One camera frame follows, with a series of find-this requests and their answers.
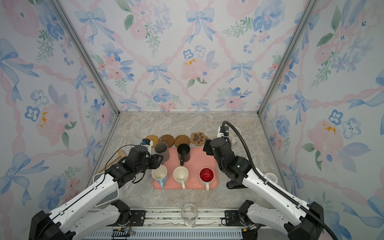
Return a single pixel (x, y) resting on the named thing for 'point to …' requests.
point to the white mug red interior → (206, 175)
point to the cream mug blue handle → (160, 175)
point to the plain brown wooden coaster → (180, 139)
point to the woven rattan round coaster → (154, 138)
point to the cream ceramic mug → (180, 175)
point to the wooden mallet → (121, 154)
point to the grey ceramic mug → (162, 148)
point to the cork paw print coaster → (198, 138)
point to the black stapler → (235, 184)
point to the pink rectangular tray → (198, 159)
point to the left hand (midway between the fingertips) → (160, 156)
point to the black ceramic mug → (183, 153)
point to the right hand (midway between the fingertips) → (211, 139)
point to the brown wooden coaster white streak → (168, 139)
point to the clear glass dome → (189, 214)
